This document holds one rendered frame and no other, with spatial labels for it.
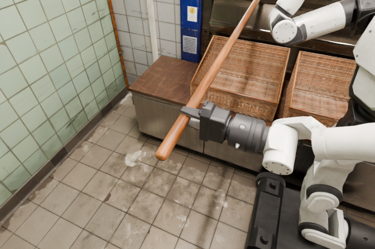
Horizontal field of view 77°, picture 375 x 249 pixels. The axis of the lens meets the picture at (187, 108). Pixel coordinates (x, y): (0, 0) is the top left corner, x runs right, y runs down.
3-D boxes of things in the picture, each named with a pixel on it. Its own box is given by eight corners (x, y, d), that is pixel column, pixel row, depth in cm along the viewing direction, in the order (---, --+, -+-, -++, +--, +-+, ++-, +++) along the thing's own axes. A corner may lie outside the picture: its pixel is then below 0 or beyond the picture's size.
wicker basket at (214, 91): (210, 65, 194) (212, 33, 175) (280, 80, 178) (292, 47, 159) (188, 101, 160) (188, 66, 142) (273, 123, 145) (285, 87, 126)
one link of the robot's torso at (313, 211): (325, 214, 139) (342, 163, 110) (326, 249, 125) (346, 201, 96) (296, 206, 145) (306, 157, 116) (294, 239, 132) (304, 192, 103)
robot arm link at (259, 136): (243, 148, 51) (297, 165, 48) (254, 110, 57) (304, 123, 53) (238, 167, 60) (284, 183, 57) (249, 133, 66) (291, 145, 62)
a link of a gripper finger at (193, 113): (183, 106, 63) (205, 113, 61) (179, 114, 61) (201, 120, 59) (183, 102, 62) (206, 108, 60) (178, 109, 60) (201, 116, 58)
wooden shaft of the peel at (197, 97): (166, 164, 53) (164, 157, 51) (154, 160, 54) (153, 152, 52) (273, -23, 169) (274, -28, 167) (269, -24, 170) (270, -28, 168)
